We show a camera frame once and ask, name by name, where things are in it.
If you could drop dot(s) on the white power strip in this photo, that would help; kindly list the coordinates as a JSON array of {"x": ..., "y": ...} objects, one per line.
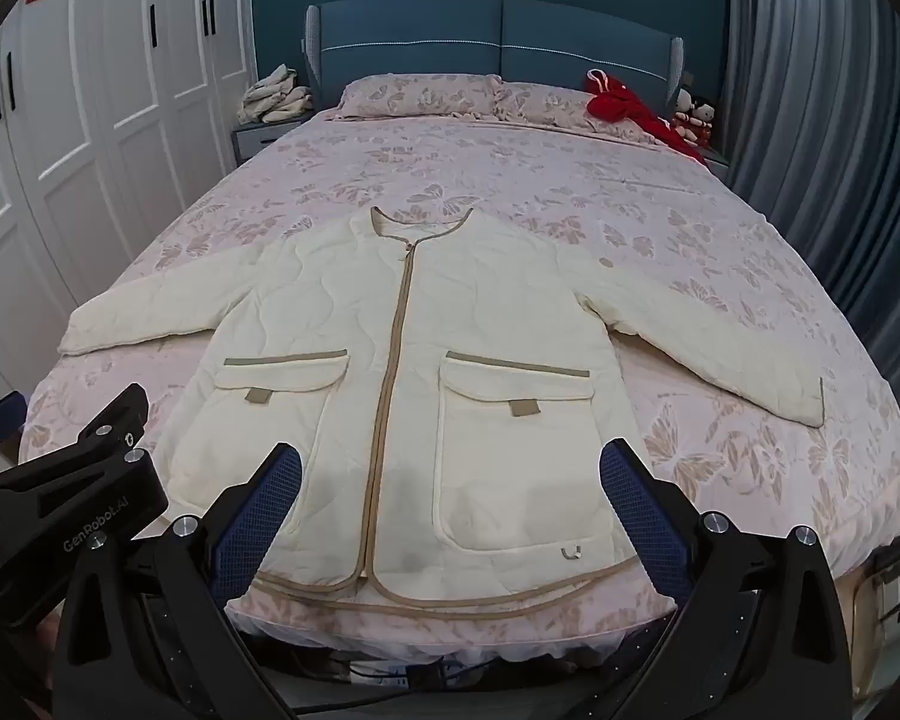
[{"x": 397, "y": 673}]

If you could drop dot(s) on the small plush doll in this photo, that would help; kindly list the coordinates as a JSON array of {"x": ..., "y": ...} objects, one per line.
[
  {"x": 682, "y": 111},
  {"x": 703, "y": 124}
]

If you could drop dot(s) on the pink butterfly blanket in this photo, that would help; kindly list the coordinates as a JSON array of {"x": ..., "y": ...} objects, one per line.
[{"x": 645, "y": 187}]

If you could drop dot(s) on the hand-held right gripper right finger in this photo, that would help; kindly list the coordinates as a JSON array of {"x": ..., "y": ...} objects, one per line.
[{"x": 641, "y": 521}]

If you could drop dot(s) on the blue upholstered bed headboard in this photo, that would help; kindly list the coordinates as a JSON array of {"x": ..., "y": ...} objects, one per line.
[{"x": 435, "y": 37}]

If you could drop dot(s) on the pink butterfly pillow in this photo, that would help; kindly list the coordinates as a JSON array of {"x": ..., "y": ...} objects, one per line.
[
  {"x": 420, "y": 94},
  {"x": 547, "y": 101}
]

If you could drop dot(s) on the cream quilted jacket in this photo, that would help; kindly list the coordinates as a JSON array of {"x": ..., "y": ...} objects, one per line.
[{"x": 495, "y": 300}]

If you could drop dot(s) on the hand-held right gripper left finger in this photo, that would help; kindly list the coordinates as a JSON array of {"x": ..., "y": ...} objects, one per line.
[{"x": 259, "y": 521}]

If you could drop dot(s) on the pile of beige cloths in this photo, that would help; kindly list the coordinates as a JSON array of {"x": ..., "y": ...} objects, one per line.
[{"x": 277, "y": 94}]

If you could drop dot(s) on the grey-blue curtain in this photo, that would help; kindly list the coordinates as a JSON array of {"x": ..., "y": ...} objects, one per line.
[{"x": 825, "y": 127}]

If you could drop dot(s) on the grey bedside table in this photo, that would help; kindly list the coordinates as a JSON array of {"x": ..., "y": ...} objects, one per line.
[
  {"x": 714, "y": 154},
  {"x": 259, "y": 139}
]

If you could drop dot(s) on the red garment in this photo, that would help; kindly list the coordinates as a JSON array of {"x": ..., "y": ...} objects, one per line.
[{"x": 637, "y": 116}]

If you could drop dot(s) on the white panelled wardrobe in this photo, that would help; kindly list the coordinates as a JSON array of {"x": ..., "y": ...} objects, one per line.
[{"x": 97, "y": 127}]

